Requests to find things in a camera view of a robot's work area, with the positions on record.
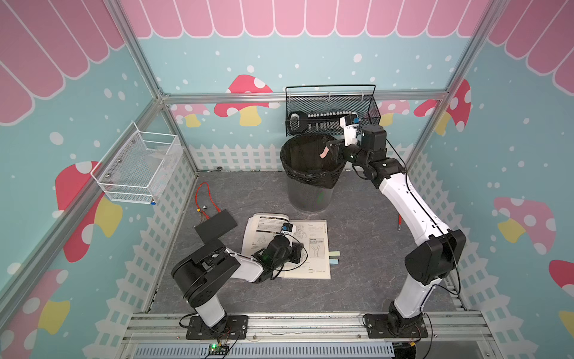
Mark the black flat box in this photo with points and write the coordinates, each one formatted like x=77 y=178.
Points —
x=215 y=227

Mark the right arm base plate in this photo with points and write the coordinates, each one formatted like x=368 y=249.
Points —
x=389 y=326

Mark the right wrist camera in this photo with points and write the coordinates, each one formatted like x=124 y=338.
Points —
x=350 y=124

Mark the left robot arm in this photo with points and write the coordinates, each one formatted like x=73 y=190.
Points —
x=202 y=274

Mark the sketch tutorial book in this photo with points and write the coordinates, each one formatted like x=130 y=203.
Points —
x=263 y=227

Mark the small circuit board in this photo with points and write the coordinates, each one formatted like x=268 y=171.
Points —
x=218 y=349

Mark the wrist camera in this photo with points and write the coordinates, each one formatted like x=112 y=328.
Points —
x=287 y=228
x=350 y=124

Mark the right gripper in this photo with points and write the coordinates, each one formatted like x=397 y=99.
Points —
x=341 y=146

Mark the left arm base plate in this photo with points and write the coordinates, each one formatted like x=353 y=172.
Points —
x=229 y=328

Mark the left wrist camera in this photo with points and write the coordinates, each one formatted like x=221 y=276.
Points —
x=287 y=228

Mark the white wire wall basket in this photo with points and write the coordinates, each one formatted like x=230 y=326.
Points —
x=139 y=167

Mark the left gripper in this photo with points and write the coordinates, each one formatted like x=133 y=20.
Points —
x=296 y=249

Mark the mesh trash bin black bag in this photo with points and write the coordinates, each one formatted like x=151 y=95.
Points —
x=311 y=180

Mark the black wire wall basket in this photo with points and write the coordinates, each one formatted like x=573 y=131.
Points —
x=359 y=99

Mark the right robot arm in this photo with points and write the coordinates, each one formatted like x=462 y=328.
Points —
x=438 y=247

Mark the pink sticky note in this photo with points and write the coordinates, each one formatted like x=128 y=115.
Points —
x=324 y=153

